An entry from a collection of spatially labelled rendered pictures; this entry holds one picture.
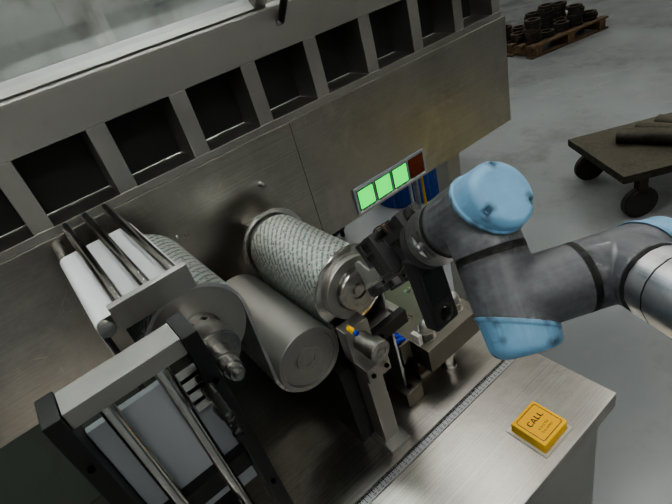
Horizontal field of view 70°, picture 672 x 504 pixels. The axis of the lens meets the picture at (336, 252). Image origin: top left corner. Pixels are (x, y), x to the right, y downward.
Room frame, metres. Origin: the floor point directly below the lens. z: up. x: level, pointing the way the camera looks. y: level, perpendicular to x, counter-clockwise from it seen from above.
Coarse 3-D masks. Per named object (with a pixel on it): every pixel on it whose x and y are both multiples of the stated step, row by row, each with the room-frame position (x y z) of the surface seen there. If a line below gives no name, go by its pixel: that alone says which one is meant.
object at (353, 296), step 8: (352, 272) 0.63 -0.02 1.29; (344, 280) 0.63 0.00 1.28; (352, 280) 0.63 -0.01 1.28; (360, 280) 0.64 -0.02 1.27; (344, 288) 0.62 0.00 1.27; (352, 288) 0.63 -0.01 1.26; (360, 288) 0.64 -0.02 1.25; (344, 296) 0.62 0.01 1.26; (352, 296) 0.63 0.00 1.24; (360, 296) 0.64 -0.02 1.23; (368, 296) 0.64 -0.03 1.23; (344, 304) 0.62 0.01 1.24; (352, 304) 0.62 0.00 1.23; (360, 304) 0.63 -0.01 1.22
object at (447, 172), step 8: (448, 160) 1.45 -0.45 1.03; (456, 160) 1.47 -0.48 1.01; (440, 168) 1.48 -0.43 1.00; (448, 168) 1.45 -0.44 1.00; (456, 168) 1.47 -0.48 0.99; (440, 176) 1.49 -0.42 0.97; (448, 176) 1.45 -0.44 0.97; (456, 176) 1.47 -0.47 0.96; (440, 184) 1.49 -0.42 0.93; (448, 184) 1.46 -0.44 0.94; (440, 192) 1.50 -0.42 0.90; (456, 272) 1.48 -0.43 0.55; (456, 280) 1.48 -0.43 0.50; (456, 288) 1.49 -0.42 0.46; (464, 296) 1.46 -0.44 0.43
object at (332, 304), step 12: (336, 264) 0.64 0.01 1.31; (348, 264) 0.64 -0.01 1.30; (336, 276) 0.63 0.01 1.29; (324, 288) 0.63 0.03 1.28; (336, 288) 0.63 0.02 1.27; (324, 300) 0.62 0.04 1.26; (336, 300) 0.62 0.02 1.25; (372, 300) 0.66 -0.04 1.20; (336, 312) 0.62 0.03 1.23; (348, 312) 0.63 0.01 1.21; (360, 312) 0.64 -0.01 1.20
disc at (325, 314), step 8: (344, 248) 0.66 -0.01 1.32; (352, 248) 0.66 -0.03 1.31; (336, 256) 0.65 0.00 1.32; (344, 256) 0.65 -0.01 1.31; (328, 264) 0.64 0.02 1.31; (320, 272) 0.63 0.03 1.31; (328, 272) 0.64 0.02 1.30; (320, 280) 0.63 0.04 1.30; (320, 288) 0.62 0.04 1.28; (320, 296) 0.62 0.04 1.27; (320, 304) 0.62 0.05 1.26; (320, 312) 0.62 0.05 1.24; (328, 312) 0.62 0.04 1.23; (328, 320) 0.62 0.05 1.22; (336, 320) 0.63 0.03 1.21; (344, 320) 0.64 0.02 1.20
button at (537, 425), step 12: (528, 408) 0.56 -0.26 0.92; (540, 408) 0.55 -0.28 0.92; (516, 420) 0.54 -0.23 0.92; (528, 420) 0.53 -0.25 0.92; (540, 420) 0.53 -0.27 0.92; (552, 420) 0.52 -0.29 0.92; (564, 420) 0.51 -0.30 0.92; (516, 432) 0.53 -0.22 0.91; (528, 432) 0.51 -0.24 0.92; (540, 432) 0.50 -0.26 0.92; (552, 432) 0.50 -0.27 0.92; (540, 444) 0.49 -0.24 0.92; (552, 444) 0.49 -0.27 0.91
